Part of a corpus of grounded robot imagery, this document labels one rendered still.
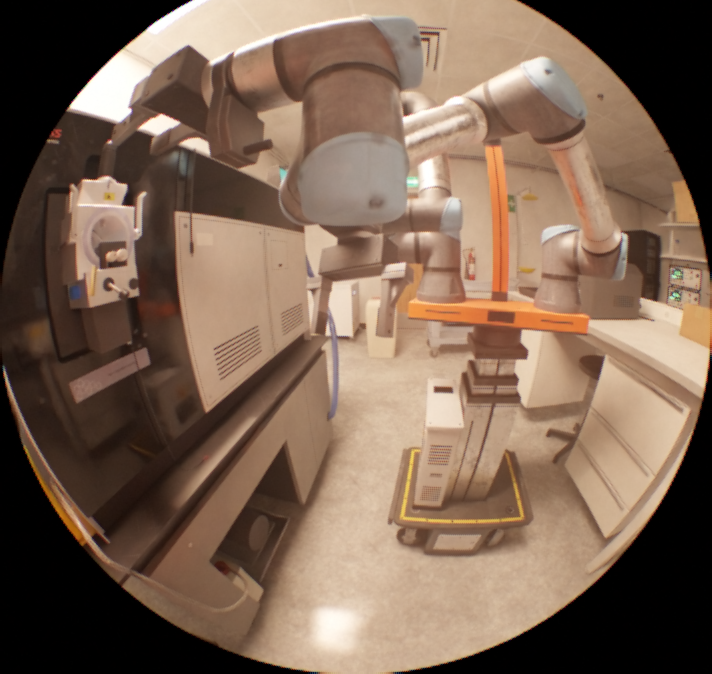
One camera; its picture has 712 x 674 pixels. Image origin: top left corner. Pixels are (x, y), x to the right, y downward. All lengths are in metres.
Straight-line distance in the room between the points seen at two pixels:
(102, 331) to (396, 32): 0.45
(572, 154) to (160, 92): 0.55
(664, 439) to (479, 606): 0.86
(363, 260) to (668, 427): 1.05
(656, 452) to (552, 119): 1.00
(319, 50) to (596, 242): 0.61
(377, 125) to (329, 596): 1.24
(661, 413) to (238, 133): 1.17
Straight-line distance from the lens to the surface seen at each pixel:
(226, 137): 0.22
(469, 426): 0.82
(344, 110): 0.17
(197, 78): 0.27
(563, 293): 0.73
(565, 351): 1.86
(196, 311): 0.62
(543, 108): 0.47
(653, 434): 1.10
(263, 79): 0.24
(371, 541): 1.27
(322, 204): 0.15
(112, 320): 0.42
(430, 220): 0.53
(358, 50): 0.21
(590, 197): 0.58
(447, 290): 0.71
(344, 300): 3.43
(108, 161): 0.46
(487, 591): 1.25
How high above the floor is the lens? 1.14
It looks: 13 degrees down
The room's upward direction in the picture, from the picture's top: 2 degrees counter-clockwise
